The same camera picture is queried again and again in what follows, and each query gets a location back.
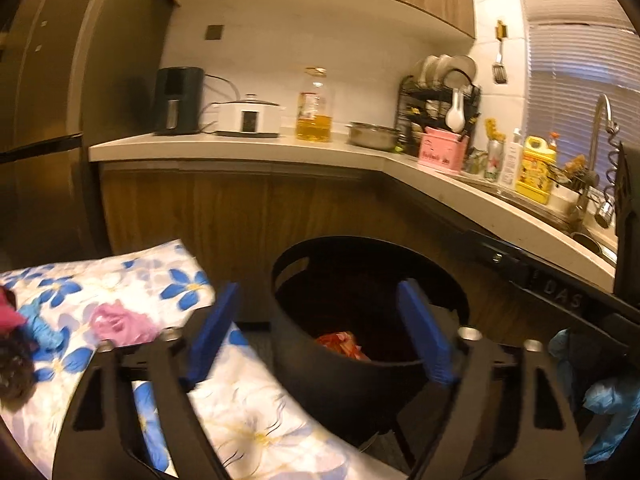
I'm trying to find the white electric cooker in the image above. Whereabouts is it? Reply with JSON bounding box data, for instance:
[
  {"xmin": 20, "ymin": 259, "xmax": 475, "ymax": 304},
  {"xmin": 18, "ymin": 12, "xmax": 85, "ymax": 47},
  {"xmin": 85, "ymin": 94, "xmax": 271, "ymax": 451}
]
[{"xmin": 215, "ymin": 94, "xmax": 287, "ymax": 138}]

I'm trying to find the white plastic bottle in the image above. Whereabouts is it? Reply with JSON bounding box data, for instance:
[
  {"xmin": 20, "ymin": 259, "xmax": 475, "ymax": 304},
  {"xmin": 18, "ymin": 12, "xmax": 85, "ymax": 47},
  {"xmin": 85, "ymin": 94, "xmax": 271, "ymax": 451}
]
[{"xmin": 500, "ymin": 129, "xmax": 524, "ymax": 188}]

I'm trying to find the wooden kitchen base cabinet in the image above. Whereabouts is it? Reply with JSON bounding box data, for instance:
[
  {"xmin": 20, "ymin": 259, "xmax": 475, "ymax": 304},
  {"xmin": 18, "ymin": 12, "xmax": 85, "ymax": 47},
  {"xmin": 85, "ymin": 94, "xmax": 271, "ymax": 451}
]
[{"xmin": 97, "ymin": 160, "xmax": 618, "ymax": 356}]

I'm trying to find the pink crumpled wrapper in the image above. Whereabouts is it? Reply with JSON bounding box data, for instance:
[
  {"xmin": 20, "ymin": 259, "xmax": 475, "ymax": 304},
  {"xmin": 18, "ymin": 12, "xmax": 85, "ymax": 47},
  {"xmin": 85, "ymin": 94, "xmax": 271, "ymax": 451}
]
[{"xmin": 90, "ymin": 302, "xmax": 161, "ymax": 346}]

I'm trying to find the steel kitchen sink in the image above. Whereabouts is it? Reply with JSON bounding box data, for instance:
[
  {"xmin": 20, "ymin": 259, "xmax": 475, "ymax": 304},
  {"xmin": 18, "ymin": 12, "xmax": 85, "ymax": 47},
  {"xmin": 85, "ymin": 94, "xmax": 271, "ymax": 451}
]
[{"xmin": 470, "ymin": 180, "xmax": 618, "ymax": 266}]

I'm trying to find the white bowl dark rim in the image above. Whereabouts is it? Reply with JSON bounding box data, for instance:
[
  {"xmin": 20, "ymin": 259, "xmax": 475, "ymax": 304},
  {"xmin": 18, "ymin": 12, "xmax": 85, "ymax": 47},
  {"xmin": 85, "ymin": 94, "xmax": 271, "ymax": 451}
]
[{"xmin": 444, "ymin": 55, "xmax": 478, "ymax": 88}]

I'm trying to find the green beer can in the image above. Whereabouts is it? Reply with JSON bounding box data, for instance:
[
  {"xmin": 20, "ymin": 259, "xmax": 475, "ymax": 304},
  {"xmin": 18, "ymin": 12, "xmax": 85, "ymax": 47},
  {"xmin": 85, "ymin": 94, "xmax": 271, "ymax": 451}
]
[{"xmin": 484, "ymin": 138, "xmax": 506, "ymax": 183}]

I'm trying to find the hanging metal spatula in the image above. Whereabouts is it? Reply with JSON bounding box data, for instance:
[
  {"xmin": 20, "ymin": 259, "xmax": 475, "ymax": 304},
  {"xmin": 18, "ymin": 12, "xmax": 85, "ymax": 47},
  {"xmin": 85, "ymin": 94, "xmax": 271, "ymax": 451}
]
[{"xmin": 492, "ymin": 20, "xmax": 510, "ymax": 85}]

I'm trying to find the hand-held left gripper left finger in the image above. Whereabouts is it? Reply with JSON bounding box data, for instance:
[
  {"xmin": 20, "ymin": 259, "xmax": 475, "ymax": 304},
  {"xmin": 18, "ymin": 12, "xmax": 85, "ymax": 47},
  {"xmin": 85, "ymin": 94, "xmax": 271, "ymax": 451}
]
[{"xmin": 52, "ymin": 282, "xmax": 242, "ymax": 480}]

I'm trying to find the metal basin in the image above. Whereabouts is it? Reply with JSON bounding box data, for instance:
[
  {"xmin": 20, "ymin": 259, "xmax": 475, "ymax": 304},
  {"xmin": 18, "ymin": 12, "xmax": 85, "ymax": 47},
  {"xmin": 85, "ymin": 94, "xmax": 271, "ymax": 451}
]
[{"xmin": 346, "ymin": 121, "xmax": 402, "ymax": 151}]

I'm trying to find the white window blind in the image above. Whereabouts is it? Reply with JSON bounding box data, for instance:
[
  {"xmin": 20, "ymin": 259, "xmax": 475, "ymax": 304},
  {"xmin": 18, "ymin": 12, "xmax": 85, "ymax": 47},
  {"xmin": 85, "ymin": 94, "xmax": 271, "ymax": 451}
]
[{"xmin": 520, "ymin": 20, "xmax": 640, "ymax": 181}]

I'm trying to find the black trash bin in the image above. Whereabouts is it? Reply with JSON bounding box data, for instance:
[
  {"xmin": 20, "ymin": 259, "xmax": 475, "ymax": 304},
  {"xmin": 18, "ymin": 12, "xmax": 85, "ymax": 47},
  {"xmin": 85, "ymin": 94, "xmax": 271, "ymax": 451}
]
[{"xmin": 270, "ymin": 235, "xmax": 471, "ymax": 436}]

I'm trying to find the blue floral blanket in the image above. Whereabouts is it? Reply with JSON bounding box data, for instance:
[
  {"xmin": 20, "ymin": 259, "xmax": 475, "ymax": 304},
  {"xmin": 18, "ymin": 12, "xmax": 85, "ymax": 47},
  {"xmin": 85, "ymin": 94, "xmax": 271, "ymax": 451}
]
[{"xmin": 0, "ymin": 239, "xmax": 406, "ymax": 480}]

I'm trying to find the yellow detergent bottle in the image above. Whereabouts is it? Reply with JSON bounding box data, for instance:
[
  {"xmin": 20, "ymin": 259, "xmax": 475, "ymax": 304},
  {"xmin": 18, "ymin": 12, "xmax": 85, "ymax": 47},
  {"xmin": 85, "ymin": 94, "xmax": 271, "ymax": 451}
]
[{"xmin": 515, "ymin": 135, "xmax": 558, "ymax": 205}]

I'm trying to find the dark steel refrigerator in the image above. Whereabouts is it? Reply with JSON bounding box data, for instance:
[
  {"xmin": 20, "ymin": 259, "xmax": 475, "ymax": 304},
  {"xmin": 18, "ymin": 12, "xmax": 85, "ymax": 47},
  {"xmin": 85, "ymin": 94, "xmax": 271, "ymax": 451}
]
[{"xmin": 0, "ymin": 0, "xmax": 173, "ymax": 261}]

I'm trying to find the black air fryer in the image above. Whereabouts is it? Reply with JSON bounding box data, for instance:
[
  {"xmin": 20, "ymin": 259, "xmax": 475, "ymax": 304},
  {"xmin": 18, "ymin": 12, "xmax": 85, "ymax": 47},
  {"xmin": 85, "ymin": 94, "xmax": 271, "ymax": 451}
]
[{"xmin": 152, "ymin": 66, "xmax": 205, "ymax": 136}]

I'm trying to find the blue crumpled plastic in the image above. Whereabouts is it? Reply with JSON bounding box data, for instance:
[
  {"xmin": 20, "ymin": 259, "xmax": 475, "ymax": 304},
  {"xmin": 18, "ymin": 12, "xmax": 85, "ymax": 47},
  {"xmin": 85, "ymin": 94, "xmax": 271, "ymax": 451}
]
[{"xmin": 547, "ymin": 327, "xmax": 640, "ymax": 463}]

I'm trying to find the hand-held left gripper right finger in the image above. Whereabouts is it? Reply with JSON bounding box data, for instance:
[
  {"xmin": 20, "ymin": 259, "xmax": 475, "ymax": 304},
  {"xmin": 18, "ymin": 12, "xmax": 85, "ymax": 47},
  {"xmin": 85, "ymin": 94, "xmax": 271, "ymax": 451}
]
[{"xmin": 397, "ymin": 280, "xmax": 586, "ymax": 480}]

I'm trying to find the black power cable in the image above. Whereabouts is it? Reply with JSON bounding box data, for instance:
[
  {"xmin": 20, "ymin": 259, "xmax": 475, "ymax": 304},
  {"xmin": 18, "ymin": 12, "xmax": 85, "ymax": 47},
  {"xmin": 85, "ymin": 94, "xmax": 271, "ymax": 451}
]
[{"xmin": 200, "ymin": 74, "xmax": 241, "ymax": 131}]

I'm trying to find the red plastic bag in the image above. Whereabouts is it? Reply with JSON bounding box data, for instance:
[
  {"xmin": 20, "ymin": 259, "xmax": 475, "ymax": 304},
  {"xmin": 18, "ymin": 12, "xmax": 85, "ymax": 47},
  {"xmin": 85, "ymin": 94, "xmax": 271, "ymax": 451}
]
[{"xmin": 316, "ymin": 331, "xmax": 372, "ymax": 362}]

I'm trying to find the black dish rack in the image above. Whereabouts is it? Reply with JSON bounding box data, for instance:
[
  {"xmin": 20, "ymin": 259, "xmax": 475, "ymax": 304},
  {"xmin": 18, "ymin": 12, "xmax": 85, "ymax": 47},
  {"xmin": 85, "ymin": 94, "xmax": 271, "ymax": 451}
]
[{"xmin": 397, "ymin": 75, "xmax": 482, "ymax": 158}]

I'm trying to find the white rice spoon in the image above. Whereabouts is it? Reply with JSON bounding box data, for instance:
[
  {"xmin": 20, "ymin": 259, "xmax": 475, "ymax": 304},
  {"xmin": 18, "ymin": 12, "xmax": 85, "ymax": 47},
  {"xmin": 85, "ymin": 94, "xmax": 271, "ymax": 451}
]
[{"xmin": 446, "ymin": 89, "xmax": 467, "ymax": 133}]

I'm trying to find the wire sink caddy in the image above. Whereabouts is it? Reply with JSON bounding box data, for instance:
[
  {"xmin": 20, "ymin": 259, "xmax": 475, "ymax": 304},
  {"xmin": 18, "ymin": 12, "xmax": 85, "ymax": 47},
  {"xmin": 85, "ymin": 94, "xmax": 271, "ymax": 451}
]
[{"xmin": 555, "ymin": 155, "xmax": 601, "ymax": 196}]

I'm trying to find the cooking oil bottle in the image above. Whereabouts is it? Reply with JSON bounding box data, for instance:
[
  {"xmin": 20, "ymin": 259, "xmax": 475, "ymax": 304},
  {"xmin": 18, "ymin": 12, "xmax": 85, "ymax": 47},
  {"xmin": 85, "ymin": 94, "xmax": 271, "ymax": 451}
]
[{"xmin": 295, "ymin": 66, "xmax": 333, "ymax": 143}]

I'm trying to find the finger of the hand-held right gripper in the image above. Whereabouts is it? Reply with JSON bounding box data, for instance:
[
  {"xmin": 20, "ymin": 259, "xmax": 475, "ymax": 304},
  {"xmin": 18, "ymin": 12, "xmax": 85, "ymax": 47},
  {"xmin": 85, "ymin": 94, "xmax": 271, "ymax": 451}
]
[{"xmin": 462, "ymin": 229, "xmax": 531, "ymax": 286}]

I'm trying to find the pink utensil holder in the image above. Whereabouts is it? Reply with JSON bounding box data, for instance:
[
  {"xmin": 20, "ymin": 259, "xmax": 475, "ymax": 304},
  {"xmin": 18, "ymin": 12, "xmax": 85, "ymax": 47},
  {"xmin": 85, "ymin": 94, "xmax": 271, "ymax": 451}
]
[{"xmin": 417, "ymin": 127, "xmax": 471, "ymax": 175}]

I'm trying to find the small black plastic bag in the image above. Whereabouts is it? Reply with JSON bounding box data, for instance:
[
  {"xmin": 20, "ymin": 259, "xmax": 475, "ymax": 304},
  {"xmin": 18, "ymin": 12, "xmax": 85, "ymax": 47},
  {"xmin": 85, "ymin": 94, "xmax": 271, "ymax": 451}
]
[{"xmin": 0, "ymin": 327, "xmax": 40, "ymax": 403}]

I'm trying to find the metal kitchen faucet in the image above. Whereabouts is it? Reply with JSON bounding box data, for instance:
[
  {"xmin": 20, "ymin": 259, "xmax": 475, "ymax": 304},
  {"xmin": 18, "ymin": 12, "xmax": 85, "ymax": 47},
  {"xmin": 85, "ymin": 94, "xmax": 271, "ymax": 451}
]
[{"xmin": 575, "ymin": 94, "xmax": 618, "ymax": 228}]

